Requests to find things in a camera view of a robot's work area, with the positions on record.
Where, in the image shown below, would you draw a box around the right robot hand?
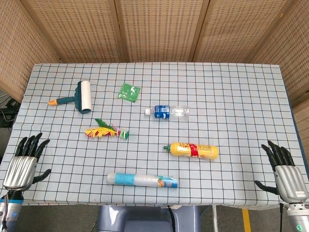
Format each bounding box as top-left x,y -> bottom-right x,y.
254,140 -> 309,203

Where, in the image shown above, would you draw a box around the roll of plastic bags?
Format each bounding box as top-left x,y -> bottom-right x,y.
107,172 -> 179,189

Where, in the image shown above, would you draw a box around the teal lint roller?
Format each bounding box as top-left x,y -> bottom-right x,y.
47,80 -> 93,115

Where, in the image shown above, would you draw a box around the black cables on floor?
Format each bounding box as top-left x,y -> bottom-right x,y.
0,93 -> 21,131

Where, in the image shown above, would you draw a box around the woven bamboo folding screen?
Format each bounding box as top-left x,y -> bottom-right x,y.
0,0 -> 309,148

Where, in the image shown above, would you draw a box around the blue checked tablecloth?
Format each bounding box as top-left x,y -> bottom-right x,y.
0,62 -> 309,210

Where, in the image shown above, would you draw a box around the yellow squeeze sauce bottle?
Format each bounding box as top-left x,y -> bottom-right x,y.
163,142 -> 219,161

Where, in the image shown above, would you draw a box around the clear water bottle blue label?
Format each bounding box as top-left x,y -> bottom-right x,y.
144,105 -> 190,120

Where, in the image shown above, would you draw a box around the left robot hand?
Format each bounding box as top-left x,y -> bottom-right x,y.
2,132 -> 52,192

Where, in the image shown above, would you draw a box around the green foil sachet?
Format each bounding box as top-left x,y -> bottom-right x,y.
117,82 -> 141,103

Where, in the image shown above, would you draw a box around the white table leg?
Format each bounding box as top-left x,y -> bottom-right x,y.
211,204 -> 219,232

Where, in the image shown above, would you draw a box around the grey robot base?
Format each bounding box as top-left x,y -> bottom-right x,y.
97,205 -> 201,232

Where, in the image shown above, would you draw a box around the yellow green feather toy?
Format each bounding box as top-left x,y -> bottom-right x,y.
84,118 -> 130,141

